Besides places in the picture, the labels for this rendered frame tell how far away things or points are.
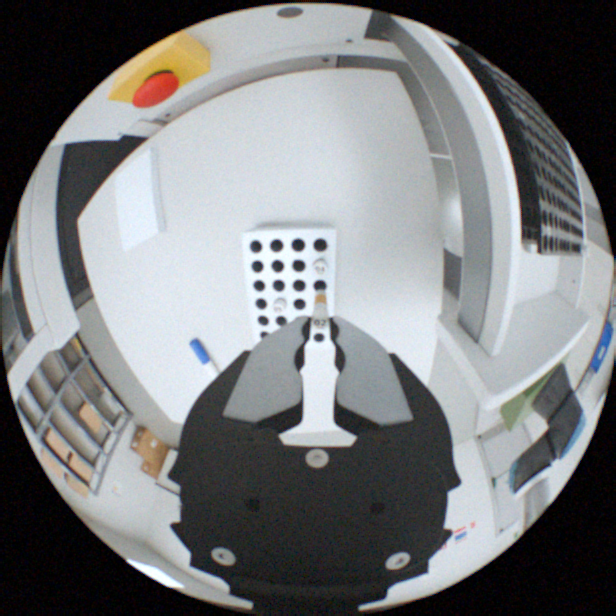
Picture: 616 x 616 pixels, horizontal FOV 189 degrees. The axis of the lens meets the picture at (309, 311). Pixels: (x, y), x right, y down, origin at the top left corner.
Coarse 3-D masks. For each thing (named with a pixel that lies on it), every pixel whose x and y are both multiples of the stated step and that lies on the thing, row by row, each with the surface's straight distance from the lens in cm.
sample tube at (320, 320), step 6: (318, 294) 17; (324, 294) 17; (318, 300) 16; (324, 300) 16; (318, 306) 15; (324, 306) 15; (312, 312) 15; (318, 312) 14; (324, 312) 14; (312, 318) 14; (318, 318) 14; (324, 318) 14; (312, 324) 14; (318, 324) 14; (324, 324) 14; (318, 330) 14
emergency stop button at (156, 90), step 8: (152, 80) 19; (160, 80) 19; (168, 80) 19; (176, 80) 19; (144, 88) 19; (152, 88) 19; (160, 88) 19; (168, 88) 19; (176, 88) 20; (136, 96) 20; (144, 96) 19; (152, 96) 20; (160, 96) 20; (168, 96) 20; (136, 104) 20; (144, 104) 20; (152, 104) 21
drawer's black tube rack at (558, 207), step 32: (480, 64) 22; (512, 96) 21; (512, 128) 23; (544, 128) 26; (512, 160) 20; (544, 160) 22; (544, 192) 18; (576, 192) 31; (544, 224) 18; (576, 224) 28
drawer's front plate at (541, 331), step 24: (456, 312) 23; (528, 312) 27; (552, 312) 31; (576, 312) 37; (456, 336) 19; (528, 336) 23; (552, 336) 25; (576, 336) 31; (456, 360) 19; (480, 360) 17; (504, 360) 18; (528, 360) 20; (552, 360) 22; (480, 384) 16; (504, 384) 16; (528, 384) 20
